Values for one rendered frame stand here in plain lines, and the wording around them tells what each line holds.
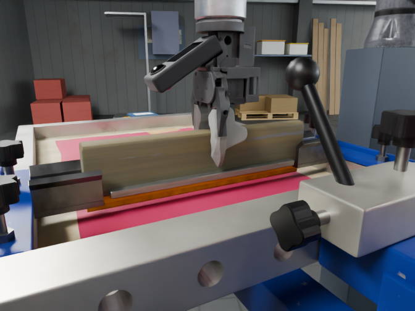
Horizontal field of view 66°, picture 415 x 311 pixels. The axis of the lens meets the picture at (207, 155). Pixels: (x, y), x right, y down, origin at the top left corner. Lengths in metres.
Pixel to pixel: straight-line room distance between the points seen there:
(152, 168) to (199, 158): 0.08
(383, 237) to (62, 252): 0.21
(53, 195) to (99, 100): 7.33
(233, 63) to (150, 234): 0.33
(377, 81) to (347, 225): 0.78
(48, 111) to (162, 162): 5.58
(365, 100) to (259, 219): 0.79
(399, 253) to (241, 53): 0.35
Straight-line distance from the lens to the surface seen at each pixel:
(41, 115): 6.05
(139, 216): 0.47
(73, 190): 0.45
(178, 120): 1.10
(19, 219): 0.40
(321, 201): 0.24
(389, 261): 0.27
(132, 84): 7.62
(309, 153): 0.62
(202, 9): 0.49
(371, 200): 0.24
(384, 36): 1.05
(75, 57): 7.80
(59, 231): 0.46
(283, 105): 6.93
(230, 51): 0.50
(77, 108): 5.96
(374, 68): 1.00
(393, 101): 1.02
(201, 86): 0.50
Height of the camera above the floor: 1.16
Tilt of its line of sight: 16 degrees down
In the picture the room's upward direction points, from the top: straight up
